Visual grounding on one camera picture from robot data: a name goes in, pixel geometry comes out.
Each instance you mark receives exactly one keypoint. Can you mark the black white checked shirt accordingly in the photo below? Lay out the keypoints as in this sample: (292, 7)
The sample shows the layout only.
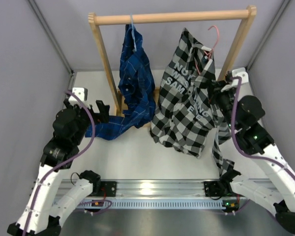
(183, 116)

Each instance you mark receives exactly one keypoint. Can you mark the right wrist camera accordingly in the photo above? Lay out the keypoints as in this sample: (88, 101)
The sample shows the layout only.
(232, 78)

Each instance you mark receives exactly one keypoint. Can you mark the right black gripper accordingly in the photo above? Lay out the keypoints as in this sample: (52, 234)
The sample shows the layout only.
(215, 92)

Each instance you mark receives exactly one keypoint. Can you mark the wooden clothes rack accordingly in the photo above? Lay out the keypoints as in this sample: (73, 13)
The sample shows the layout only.
(245, 16)

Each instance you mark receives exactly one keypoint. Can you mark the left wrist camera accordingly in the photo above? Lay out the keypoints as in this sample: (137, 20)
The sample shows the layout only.
(82, 94)

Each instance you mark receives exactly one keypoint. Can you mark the blue plaid shirt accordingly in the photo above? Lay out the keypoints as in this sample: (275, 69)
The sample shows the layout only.
(136, 85)

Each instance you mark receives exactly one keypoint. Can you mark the light blue hanger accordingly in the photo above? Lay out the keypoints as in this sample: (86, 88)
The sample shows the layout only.
(133, 33)

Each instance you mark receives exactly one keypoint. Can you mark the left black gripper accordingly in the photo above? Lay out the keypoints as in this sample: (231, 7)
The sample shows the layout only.
(103, 116)

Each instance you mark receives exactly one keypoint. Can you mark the aluminium mounting rail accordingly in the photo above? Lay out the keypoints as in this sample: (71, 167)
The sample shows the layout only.
(136, 189)

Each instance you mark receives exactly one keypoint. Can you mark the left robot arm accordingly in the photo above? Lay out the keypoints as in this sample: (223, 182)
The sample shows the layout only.
(42, 216)

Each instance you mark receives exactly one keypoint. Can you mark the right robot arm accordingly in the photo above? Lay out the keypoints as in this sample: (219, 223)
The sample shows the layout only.
(255, 143)

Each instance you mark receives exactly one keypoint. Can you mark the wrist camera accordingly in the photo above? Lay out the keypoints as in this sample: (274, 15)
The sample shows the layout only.
(232, 78)
(82, 94)

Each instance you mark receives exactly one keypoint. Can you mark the slotted cable duct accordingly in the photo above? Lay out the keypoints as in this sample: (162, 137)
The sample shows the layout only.
(158, 204)

